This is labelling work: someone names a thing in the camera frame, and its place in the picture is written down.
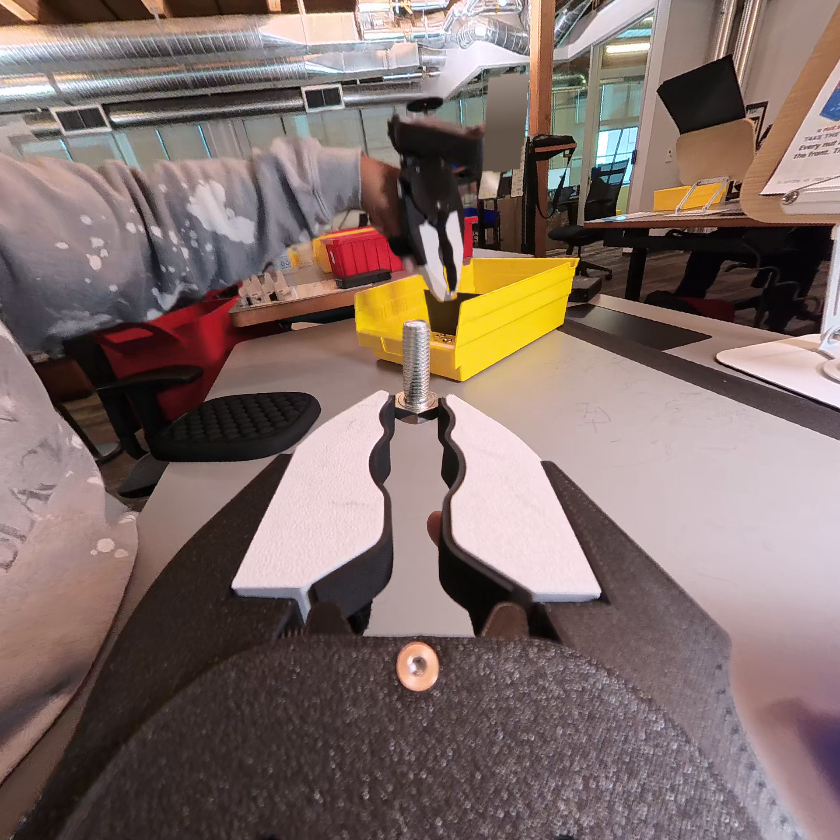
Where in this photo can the person's right hand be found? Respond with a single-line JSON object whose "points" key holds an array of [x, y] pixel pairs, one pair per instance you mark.
{"points": [[436, 528]]}

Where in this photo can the silver ventilation duct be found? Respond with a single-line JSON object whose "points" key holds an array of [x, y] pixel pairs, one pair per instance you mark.
{"points": [[164, 82], [164, 43]]}

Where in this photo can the black bin divider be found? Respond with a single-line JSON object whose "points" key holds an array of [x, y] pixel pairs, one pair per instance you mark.
{"points": [[443, 315]]}

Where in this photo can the large yellow plastic bin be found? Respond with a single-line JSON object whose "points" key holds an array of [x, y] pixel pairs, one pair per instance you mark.
{"points": [[512, 315]]}

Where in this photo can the red tote bag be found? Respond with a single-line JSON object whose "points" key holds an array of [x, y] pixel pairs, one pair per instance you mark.
{"points": [[184, 348]]}

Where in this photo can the wooden support post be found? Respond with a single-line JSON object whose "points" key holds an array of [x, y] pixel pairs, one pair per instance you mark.
{"points": [[543, 79]]}

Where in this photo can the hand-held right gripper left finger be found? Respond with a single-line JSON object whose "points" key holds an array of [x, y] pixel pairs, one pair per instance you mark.
{"points": [[315, 512]]}

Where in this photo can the black floor stand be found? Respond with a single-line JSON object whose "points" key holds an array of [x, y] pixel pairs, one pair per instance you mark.
{"points": [[551, 141]]}

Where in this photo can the small wooden board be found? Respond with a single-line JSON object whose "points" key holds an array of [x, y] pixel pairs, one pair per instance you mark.
{"points": [[715, 154]]}

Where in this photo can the printed instruction sheet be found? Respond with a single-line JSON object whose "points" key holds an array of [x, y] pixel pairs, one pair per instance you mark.
{"points": [[814, 144]]}

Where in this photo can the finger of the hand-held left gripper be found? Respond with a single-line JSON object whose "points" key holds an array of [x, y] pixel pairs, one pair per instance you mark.
{"points": [[433, 256]]}

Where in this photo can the black office chair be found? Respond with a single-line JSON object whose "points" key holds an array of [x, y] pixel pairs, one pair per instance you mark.
{"points": [[600, 190]]}

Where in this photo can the black flat mat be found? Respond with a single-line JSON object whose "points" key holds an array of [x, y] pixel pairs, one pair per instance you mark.
{"points": [[643, 328]]}

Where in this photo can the flat black case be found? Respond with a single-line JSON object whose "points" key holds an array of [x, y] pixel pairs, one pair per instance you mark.
{"points": [[364, 279]]}

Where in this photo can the black floor lamp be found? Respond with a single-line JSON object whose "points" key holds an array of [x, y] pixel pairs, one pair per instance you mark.
{"points": [[424, 104]]}

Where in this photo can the black flag panel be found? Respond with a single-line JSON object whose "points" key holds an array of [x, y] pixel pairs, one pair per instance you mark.
{"points": [[702, 95]]}

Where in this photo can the wooden top desk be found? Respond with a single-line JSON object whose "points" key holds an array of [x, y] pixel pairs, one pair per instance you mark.
{"points": [[656, 222]]}

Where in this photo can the red plastic crate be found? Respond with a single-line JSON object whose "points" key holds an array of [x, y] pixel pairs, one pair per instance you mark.
{"points": [[361, 253]]}

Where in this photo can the yellow plastic crate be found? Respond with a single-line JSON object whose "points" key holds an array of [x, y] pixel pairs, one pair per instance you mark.
{"points": [[321, 256]]}

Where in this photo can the person's left hand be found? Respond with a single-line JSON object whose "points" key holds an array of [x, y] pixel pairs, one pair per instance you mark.
{"points": [[380, 197]]}

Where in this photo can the person's left forearm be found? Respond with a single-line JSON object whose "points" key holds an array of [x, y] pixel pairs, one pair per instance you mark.
{"points": [[164, 229]]}

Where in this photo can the dark red ottoman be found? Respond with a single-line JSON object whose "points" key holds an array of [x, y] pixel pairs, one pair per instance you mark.
{"points": [[695, 308]]}

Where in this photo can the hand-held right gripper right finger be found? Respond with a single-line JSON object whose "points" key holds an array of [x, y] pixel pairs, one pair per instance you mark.
{"points": [[512, 518]]}

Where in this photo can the small white air vent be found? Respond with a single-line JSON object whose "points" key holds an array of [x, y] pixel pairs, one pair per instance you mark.
{"points": [[81, 119], [323, 98]]}

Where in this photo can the silver hex bolt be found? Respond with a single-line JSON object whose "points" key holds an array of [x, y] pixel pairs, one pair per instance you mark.
{"points": [[417, 361]]}

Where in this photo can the small yellow bin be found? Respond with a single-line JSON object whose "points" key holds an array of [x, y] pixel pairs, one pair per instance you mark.
{"points": [[669, 200]]}

